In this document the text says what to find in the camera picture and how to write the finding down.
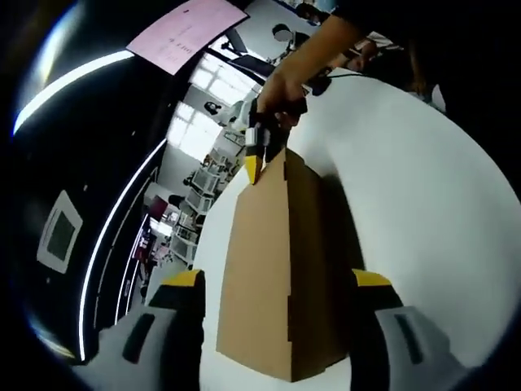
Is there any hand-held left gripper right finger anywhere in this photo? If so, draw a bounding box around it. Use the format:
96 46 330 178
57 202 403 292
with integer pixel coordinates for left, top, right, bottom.
349 268 481 391

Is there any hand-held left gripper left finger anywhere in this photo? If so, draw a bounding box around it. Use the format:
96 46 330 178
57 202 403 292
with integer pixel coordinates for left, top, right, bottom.
97 268 207 391

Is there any brown cardboard shoe box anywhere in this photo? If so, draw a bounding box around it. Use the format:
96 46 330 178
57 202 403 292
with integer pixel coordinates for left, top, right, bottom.
215 148 366 384

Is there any person's right hand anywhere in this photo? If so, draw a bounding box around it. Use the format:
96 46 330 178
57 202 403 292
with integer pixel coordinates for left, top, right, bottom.
254 67 310 131

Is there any black computer mouse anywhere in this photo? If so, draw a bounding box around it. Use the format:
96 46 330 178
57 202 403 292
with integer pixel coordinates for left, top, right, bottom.
309 75 333 98

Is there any ceiling light strip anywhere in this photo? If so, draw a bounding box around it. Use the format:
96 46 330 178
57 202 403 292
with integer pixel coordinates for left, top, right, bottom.
79 138 169 362
13 51 135 135

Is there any hanging display screen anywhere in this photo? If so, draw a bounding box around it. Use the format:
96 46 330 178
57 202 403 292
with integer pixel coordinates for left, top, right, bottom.
125 0 250 77

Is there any ceiling air conditioner vent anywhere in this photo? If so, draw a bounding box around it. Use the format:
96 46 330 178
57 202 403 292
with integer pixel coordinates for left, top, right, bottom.
37 190 84 275

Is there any red wall display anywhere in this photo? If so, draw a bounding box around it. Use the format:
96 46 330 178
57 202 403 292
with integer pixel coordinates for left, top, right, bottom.
147 194 169 217

